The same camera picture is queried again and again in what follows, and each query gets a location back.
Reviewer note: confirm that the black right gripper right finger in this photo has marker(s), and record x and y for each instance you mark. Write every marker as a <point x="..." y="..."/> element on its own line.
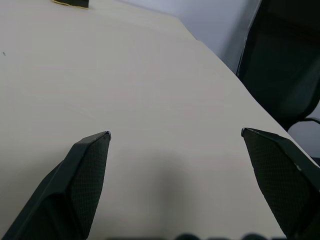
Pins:
<point x="282" y="185"/>

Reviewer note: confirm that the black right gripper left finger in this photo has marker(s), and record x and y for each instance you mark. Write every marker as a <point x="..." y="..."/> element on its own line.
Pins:
<point x="75" y="190"/>

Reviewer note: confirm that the black and yellow object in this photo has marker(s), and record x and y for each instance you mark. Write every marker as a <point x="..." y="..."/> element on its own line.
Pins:
<point x="72" y="3"/>

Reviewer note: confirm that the black office chair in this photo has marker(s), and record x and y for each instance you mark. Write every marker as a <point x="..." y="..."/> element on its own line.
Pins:
<point x="282" y="62"/>

